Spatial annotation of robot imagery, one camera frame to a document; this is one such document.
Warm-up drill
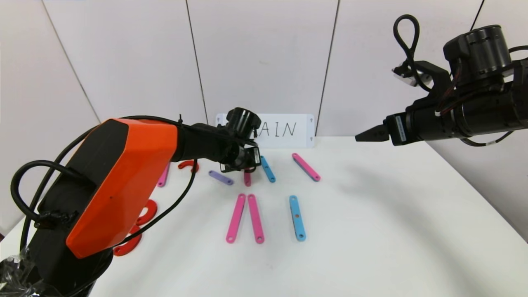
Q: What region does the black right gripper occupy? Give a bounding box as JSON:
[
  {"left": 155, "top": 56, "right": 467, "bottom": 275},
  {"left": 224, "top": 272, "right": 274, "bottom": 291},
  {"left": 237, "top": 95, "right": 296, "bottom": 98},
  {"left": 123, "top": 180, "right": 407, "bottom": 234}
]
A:
[{"left": 355, "top": 105, "right": 455, "bottom": 146}]

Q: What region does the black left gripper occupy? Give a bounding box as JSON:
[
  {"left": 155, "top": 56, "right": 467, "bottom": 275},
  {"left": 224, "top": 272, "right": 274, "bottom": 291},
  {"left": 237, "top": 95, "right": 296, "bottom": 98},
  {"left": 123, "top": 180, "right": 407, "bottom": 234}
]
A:
[{"left": 234, "top": 145, "right": 262, "bottom": 173}]

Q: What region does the white sign reading BRAIN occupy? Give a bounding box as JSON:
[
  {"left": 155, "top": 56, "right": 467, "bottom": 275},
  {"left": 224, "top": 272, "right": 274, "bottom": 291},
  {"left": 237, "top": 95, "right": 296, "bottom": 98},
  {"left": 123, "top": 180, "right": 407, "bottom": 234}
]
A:
[{"left": 215, "top": 113, "right": 315, "bottom": 148}]

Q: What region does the short blue bar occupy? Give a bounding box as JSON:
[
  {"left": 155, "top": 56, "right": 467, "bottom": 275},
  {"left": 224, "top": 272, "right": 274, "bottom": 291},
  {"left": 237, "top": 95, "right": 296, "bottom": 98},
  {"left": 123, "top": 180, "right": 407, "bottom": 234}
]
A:
[{"left": 260, "top": 156, "right": 276, "bottom": 183}]

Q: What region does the short purple bar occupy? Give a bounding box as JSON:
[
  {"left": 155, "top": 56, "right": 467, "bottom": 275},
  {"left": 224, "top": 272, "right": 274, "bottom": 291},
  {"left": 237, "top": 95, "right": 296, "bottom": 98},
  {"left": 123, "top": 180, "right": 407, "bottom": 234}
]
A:
[{"left": 208, "top": 170, "right": 233, "bottom": 186}]

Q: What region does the pink bar on blue bar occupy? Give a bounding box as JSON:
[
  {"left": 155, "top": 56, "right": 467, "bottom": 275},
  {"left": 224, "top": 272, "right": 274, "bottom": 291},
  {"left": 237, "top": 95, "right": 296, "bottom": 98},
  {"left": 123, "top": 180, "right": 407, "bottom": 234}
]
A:
[{"left": 292, "top": 153, "right": 321, "bottom": 182}]

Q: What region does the long blue bar orange underside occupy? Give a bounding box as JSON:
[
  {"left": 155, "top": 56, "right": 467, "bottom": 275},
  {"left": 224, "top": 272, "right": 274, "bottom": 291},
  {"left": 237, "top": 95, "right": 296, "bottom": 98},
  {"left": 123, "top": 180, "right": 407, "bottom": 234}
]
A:
[{"left": 289, "top": 195, "right": 306, "bottom": 242}]

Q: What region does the clear plastic wrap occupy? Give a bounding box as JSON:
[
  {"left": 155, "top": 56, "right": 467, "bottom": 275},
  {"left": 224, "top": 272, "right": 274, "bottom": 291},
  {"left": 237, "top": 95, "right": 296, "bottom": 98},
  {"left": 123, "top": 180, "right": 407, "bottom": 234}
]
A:
[{"left": 0, "top": 254, "right": 44, "bottom": 297}]

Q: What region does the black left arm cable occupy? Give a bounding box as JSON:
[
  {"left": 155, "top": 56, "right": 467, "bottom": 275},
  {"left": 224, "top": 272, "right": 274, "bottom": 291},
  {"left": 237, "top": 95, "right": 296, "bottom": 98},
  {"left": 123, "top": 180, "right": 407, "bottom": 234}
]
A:
[{"left": 113, "top": 159, "right": 198, "bottom": 250}]

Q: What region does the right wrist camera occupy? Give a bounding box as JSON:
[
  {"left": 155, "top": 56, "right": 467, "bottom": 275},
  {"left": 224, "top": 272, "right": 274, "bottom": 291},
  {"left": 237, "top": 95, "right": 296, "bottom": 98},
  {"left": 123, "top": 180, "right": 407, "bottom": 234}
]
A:
[{"left": 392, "top": 66, "right": 429, "bottom": 87}]

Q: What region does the black looped right arm cable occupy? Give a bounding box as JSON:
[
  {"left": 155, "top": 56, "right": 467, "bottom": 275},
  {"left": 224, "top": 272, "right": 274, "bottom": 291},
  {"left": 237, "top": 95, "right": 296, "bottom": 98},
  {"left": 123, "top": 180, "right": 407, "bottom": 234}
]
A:
[{"left": 393, "top": 14, "right": 431, "bottom": 91}]

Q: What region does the thick black cable loop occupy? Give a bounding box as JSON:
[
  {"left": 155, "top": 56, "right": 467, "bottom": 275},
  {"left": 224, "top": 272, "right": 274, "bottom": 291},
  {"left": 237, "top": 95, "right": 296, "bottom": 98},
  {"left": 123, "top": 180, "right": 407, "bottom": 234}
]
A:
[{"left": 10, "top": 160, "right": 85, "bottom": 225}]

